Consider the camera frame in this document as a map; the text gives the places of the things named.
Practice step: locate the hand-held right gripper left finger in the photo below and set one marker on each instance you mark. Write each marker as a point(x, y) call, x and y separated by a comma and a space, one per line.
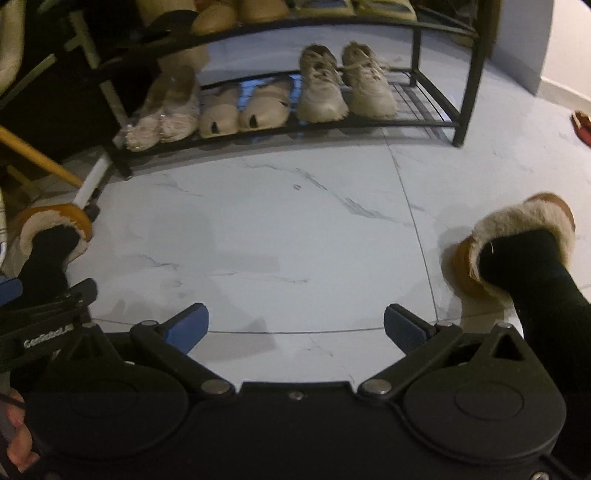
point(189, 323)

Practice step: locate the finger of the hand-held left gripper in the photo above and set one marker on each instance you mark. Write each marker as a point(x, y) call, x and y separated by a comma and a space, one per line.
point(69, 295)
point(9, 290)

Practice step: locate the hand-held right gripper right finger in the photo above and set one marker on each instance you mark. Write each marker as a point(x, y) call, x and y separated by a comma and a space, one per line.
point(404, 327)

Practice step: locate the beige slide sandal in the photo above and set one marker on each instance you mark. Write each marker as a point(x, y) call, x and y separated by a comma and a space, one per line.
point(265, 110)
point(217, 117)

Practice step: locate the black metal shoe rack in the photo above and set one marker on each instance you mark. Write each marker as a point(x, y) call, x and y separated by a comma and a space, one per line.
point(469, 101)

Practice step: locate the beige lace-up sneaker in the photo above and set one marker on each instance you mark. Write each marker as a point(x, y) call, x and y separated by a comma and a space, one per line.
point(321, 87)
point(369, 81)

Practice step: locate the person's left hand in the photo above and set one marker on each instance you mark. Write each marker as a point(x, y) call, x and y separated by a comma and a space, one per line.
point(19, 431)

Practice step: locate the brown fur-lined slipper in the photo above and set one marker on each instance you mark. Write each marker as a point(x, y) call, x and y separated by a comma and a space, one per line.
point(517, 221)
point(69, 214)

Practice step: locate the white pole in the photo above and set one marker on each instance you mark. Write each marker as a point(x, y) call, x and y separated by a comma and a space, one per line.
point(94, 177)

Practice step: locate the wooden chair leg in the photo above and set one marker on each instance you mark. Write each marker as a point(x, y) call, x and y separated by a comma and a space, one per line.
point(37, 159)

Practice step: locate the person's right leg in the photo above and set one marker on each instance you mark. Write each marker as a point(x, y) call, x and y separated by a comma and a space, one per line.
point(540, 286)

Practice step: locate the beige cloth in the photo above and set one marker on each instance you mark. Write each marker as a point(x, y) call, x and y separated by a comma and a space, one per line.
point(9, 46)

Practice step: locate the red shoe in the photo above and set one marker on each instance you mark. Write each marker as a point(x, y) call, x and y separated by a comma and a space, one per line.
point(582, 127)

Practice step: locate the brown boot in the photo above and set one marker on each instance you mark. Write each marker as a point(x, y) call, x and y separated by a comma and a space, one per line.
point(261, 9)
point(217, 18)

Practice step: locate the olive beige sandal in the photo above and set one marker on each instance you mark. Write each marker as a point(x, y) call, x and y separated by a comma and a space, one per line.
point(323, 4)
point(383, 7)

